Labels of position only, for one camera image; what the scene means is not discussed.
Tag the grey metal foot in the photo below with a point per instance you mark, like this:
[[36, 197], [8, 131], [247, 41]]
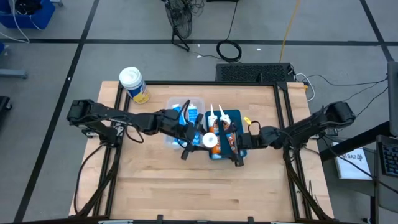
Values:
[[12, 74]]

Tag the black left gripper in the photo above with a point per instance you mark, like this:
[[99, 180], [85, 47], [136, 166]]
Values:
[[171, 123]]

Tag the clear plastic bin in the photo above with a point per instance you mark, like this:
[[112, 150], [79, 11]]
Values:
[[199, 101]]

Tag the black keyboard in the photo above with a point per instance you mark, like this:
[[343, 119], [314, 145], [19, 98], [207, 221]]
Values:
[[390, 160]]

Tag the black table frame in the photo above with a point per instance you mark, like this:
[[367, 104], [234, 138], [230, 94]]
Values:
[[202, 83]]

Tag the blue storage bin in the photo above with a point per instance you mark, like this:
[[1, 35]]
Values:
[[43, 15]]

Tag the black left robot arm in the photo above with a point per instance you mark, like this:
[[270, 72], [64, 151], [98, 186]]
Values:
[[102, 113]]

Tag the white labelled box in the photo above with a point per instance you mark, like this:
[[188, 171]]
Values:
[[351, 169]]

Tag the dark desk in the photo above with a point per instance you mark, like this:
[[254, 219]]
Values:
[[385, 193]]

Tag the silver aluminium bar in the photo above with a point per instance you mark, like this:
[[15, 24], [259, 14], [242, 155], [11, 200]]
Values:
[[281, 222], [115, 222]]

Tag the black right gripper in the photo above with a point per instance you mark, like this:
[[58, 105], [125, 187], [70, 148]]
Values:
[[252, 140]]

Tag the blue plastic tray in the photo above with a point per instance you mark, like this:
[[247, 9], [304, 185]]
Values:
[[237, 115]]

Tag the Lysol wipes canister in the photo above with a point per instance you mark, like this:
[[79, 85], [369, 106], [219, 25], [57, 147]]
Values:
[[132, 81]]

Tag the grey desk monitor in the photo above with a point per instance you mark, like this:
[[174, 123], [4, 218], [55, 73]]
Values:
[[393, 99]]

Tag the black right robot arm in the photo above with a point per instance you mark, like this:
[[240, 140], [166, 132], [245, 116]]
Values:
[[311, 126]]

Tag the black caster base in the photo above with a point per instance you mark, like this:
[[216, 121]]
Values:
[[4, 104]]

